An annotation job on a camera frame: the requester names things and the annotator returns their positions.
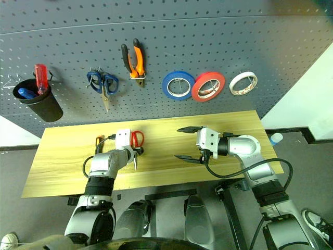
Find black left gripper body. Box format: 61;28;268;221
129;146;145;158

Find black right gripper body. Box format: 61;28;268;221
197;147;212;165

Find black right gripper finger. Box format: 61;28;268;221
176;126;203;134
173;155;202;165

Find red tape roll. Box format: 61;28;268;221
191;71;226;103

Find blue tape roll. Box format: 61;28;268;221
162;69;196;101

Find white patterned tape roll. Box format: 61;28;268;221
229;71;259;96

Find grey perforated pegboard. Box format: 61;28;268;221
0;0;333;139

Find dark grey rounded shell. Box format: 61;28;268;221
184;194;216;250
114;199;155;241

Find clear bottle blue label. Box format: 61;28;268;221
269;132;284;147

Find orange black pliers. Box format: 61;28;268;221
121;38;147;88

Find black cup holder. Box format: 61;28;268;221
12;79;64;122

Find blue marker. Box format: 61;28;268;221
18;87;37;100

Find black white sneaker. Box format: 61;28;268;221
301;208;333;248

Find red handled scissors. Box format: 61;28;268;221
130;131;145;148

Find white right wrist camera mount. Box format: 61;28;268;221
196;127;220;159

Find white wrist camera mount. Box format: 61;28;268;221
114;129;132;151
196;127;220;159

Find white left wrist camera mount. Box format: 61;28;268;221
114;129;132;151

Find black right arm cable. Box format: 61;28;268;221
204;158;294;194

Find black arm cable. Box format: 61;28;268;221
204;158;294;194
82;134;117;179

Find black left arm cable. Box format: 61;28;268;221
82;134;117;179

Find black metal table frame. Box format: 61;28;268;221
144;179;248;250

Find blue handled scissors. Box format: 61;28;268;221
86;68;120;114

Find red handled screwdriver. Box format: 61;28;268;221
34;64;50;96

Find silver wire pegboard hook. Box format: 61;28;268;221
3;73;23;89

